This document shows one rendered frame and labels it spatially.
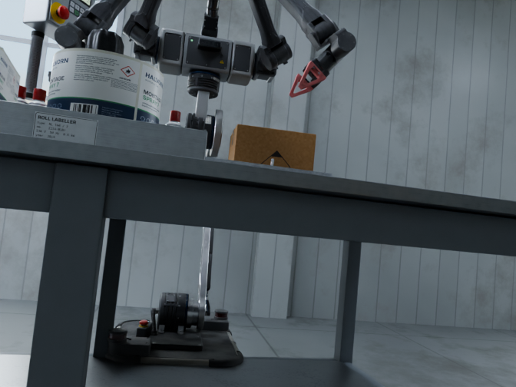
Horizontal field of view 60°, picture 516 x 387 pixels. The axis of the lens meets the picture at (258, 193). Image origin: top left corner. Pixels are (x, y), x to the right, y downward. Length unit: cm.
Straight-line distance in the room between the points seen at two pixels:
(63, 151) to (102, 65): 30
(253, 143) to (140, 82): 87
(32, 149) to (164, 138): 16
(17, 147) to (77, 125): 10
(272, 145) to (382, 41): 308
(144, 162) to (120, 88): 29
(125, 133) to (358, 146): 371
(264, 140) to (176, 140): 105
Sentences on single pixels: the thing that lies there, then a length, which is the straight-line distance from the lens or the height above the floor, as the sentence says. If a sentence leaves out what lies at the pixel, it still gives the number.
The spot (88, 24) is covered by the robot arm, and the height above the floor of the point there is 127.
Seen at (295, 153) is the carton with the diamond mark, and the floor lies 104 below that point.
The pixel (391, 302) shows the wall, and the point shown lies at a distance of 438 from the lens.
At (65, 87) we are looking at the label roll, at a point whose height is 96.
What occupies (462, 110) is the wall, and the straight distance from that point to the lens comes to 483.
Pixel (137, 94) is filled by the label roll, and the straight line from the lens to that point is 82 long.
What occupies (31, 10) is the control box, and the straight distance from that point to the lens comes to 156.
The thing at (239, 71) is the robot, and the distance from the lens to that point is 194.
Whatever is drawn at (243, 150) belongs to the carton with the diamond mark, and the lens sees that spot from 163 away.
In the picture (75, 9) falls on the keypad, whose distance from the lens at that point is 159.
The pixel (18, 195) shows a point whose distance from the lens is 59.
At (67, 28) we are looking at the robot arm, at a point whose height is 122.
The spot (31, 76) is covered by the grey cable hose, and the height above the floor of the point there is 114.
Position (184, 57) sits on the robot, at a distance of 193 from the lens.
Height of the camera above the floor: 76
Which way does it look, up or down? 4 degrees up
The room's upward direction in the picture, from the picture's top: 6 degrees clockwise
